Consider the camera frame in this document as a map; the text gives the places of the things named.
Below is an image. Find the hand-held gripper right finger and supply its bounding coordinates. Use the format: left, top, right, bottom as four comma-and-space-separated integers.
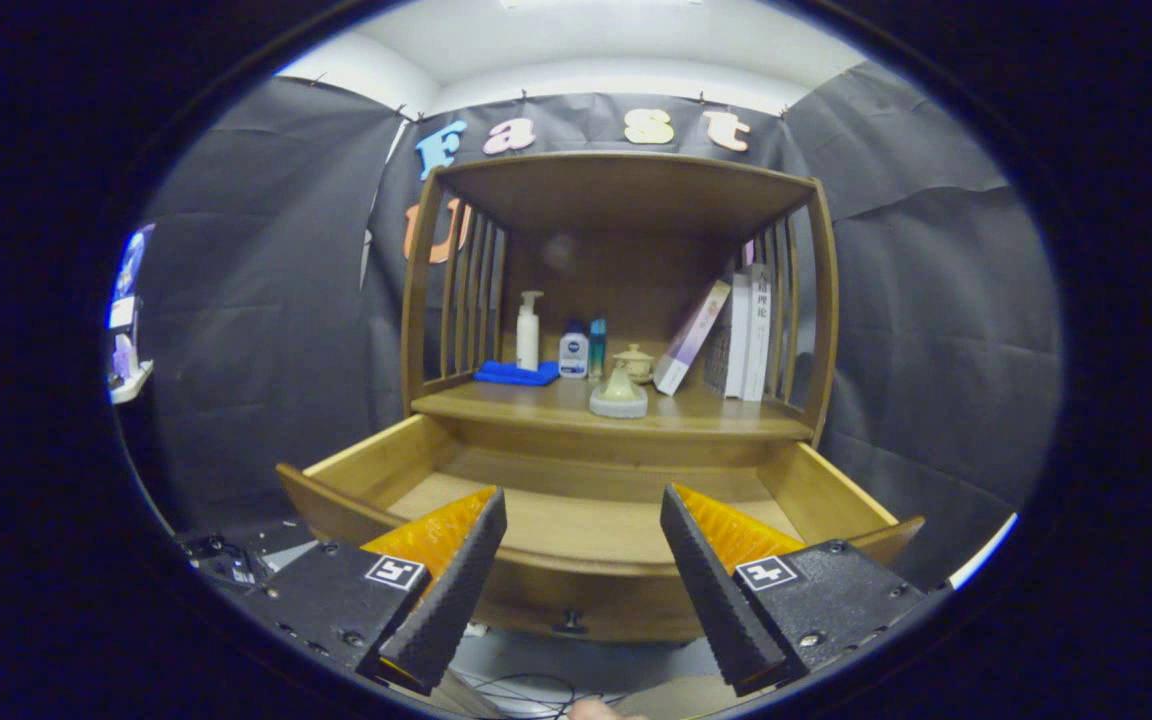
659, 484, 929, 698

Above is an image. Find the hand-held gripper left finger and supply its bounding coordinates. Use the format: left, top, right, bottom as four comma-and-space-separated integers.
234, 487, 509, 696

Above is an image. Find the wooden drawer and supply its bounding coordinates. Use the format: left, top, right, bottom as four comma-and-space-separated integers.
276, 413, 927, 643

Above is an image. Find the wooden countertop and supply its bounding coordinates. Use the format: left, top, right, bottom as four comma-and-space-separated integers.
411, 376, 817, 443

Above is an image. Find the wooden cabinet with slatted sides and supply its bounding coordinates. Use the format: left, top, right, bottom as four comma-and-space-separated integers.
276, 152, 927, 643

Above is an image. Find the brown cardboard sheet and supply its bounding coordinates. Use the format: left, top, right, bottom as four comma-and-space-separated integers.
414, 668, 739, 720

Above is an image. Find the black equipment on floor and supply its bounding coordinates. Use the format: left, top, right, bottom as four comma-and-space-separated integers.
180, 534, 272, 593

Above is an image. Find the blue folded cloth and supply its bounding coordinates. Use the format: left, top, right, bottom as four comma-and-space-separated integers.
474, 360, 561, 387

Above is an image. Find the grey patterned book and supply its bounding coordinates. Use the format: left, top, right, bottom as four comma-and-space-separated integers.
703, 300, 737, 396

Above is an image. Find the beige lidded ceramic cup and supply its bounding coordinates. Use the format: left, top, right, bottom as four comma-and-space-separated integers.
613, 344, 655, 385

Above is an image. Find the white pump bottle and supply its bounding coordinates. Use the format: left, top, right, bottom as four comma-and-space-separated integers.
516, 291, 545, 372

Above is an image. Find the white bottle with blue cap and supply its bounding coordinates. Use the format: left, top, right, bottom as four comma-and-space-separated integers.
558, 321, 590, 379

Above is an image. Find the purple and white book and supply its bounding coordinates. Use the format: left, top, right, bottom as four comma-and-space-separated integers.
653, 280, 732, 396

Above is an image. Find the plain white book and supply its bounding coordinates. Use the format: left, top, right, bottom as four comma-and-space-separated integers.
726, 272, 753, 399

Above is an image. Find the white book with black lettering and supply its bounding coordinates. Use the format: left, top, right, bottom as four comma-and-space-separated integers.
744, 263, 773, 403

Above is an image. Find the black backdrop cloth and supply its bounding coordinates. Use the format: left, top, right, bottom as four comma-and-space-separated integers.
126, 60, 1062, 591

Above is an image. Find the thin black cable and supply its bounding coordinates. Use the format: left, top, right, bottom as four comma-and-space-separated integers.
474, 672, 629, 720

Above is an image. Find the wall poster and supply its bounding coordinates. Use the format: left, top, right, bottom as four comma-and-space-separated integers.
112, 225, 153, 306

